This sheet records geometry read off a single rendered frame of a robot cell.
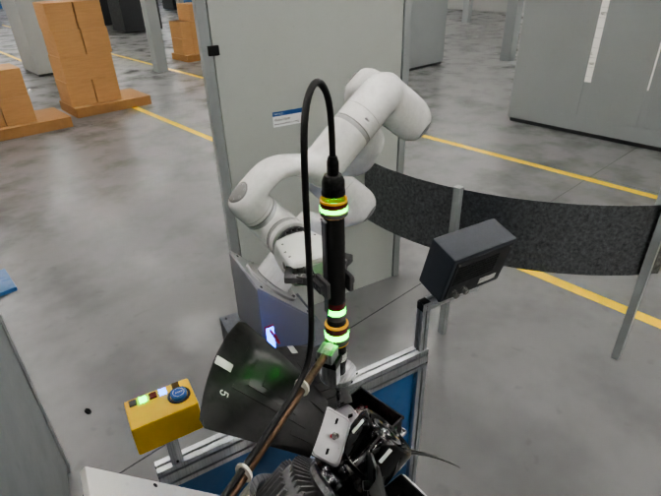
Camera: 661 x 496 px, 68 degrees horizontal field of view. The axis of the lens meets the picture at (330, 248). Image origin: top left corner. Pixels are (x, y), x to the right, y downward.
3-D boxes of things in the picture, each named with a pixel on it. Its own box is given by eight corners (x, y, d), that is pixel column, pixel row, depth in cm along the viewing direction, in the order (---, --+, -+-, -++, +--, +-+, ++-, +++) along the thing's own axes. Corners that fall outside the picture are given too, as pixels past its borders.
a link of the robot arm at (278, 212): (285, 207, 93) (313, 233, 99) (259, 183, 103) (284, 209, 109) (255, 238, 93) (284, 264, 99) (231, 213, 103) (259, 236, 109)
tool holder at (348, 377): (343, 401, 88) (342, 359, 83) (308, 389, 90) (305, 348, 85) (362, 367, 95) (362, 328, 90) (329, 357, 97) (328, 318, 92)
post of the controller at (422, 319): (419, 351, 164) (423, 304, 154) (413, 346, 166) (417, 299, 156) (426, 348, 165) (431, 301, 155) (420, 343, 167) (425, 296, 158)
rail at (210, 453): (162, 492, 131) (156, 473, 127) (159, 480, 134) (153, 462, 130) (427, 366, 169) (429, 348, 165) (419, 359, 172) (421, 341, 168)
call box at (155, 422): (141, 460, 118) (130, 430, 113) (132, 430, 126) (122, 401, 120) (205, 431, 125) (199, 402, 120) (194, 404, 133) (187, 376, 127)
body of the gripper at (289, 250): (315, 251, 99) (344, 278, 90) (269, 266, 95) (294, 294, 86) (314, 217, 95) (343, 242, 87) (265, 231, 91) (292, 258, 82)
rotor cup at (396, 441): (388, 517, 92) (432, 465, 92) (344, 506, 83) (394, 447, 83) (346, 459, 103) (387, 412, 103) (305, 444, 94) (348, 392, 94)
